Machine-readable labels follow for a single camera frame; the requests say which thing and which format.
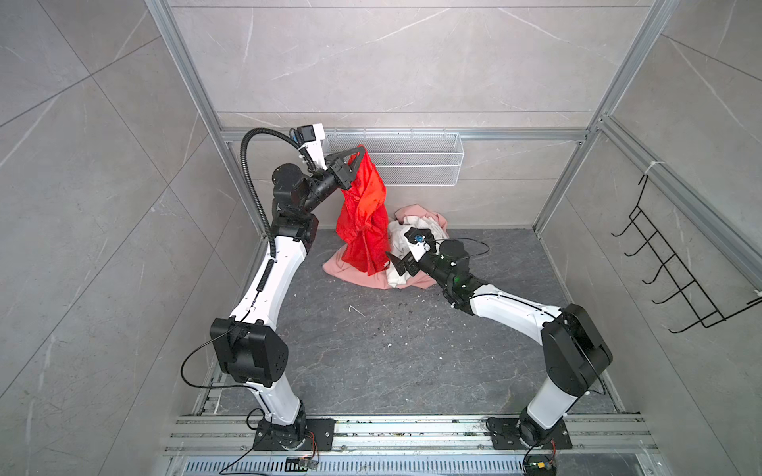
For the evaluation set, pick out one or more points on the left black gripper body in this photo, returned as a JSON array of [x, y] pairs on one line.
[[335, 175]]

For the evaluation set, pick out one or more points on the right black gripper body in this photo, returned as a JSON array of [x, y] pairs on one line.
[[430, 265]]

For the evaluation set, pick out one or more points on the red cloth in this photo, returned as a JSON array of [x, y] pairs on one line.
[[363, 221]]

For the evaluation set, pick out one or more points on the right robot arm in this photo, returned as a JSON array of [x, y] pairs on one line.
[[575, 352]]

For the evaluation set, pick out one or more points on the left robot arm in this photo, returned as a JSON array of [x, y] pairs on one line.
[[247, 346]]

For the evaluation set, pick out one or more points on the pink cloth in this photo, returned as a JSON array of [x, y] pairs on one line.
[[404, 218]]

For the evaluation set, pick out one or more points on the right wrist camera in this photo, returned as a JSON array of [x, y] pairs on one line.
[[421, 240]]

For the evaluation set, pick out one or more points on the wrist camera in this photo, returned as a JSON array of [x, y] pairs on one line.
[[421, 240], [310, 139]]

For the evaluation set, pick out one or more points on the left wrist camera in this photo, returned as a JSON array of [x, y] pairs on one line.
[[310, 139]]

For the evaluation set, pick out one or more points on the white wire mesh basket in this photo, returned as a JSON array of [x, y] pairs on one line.
[[407, 159]]

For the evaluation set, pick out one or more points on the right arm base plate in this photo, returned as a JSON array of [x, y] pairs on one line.
[[524, 433]]

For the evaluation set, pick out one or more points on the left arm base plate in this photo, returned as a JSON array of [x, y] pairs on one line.
[[304, 434]]

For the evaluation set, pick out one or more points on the black wire hook rack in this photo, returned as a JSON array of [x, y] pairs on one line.
[[704, 312]]

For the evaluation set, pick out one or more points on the aluminium mounting rail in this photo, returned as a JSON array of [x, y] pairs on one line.
[[227, 435]]

